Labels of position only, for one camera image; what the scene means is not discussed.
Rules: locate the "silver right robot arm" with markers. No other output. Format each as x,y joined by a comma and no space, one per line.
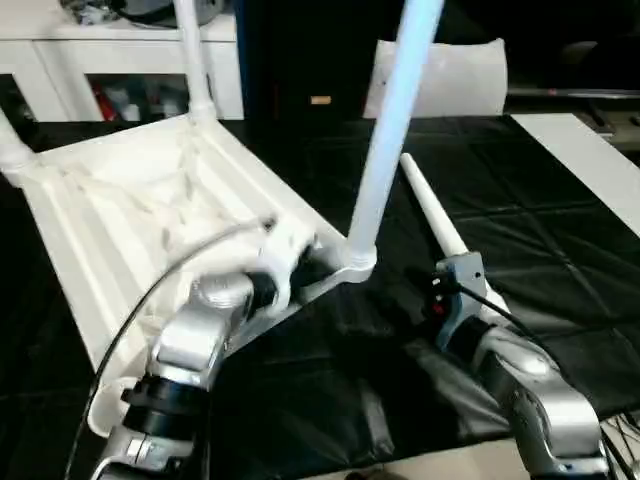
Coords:
550,400

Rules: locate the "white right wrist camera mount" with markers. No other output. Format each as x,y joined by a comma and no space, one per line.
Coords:
465,280

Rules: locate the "grey round appliance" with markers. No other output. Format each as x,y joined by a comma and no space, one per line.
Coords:
150,10

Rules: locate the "black table mat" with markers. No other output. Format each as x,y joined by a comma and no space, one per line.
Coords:
525,200

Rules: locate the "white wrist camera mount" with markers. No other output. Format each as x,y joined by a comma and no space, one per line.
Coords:
282,255
465,280

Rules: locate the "white plastic table top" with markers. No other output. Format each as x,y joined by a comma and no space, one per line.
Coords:
100,200

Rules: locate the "white plastic table leg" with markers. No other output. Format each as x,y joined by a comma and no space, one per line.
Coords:
435,215
12,145
390,125
195,65

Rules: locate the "white cabinet with glass doors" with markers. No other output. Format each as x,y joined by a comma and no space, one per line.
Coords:
125,50

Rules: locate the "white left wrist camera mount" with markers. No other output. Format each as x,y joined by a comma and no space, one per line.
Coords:
282,255

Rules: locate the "small tan label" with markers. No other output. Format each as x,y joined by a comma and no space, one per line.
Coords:
320,100

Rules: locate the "white flat board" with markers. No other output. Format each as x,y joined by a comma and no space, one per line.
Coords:
590,160

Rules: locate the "black cabinet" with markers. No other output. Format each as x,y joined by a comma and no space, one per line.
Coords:
300,50

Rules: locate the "black clutter pile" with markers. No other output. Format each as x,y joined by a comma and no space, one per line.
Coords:
85,12

